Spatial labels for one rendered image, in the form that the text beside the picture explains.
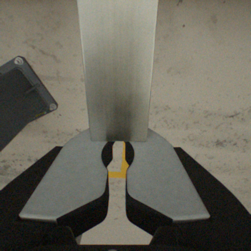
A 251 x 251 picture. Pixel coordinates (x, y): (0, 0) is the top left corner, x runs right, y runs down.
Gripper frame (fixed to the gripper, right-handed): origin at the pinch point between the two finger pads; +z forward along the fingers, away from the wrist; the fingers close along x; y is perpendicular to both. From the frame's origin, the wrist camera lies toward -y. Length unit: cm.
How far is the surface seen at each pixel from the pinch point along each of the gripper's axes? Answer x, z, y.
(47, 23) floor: -35, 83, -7
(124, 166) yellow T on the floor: 1, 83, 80
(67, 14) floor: -25, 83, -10
